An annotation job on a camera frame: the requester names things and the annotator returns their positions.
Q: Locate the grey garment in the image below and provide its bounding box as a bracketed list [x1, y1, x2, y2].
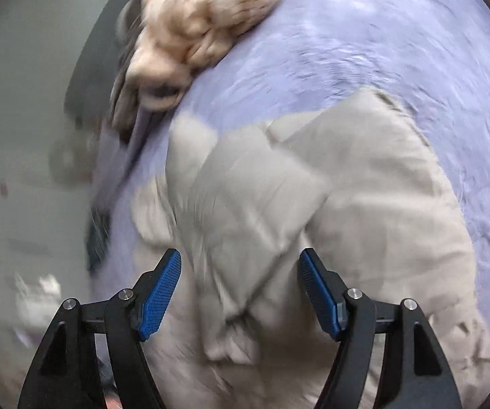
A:
[107, 0, 162, 148]

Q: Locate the dark teal fringed scarf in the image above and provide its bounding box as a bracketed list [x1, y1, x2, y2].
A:
[85, 204, 113, 274]

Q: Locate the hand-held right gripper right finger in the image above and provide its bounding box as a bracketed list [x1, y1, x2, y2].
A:
[297, 247, 463, 409]

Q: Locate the beige puffer jacket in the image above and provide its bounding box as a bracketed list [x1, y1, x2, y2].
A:
[131, 86, 490, 409]

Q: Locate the cream striped garment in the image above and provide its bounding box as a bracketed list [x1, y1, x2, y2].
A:
[113, 0, 290, 131]

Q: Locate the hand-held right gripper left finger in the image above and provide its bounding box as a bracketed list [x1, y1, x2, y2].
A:
[17, 248, 182, 409]

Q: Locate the white crumpled object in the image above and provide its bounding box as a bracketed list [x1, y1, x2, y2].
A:
[12, 273, 64, 333]

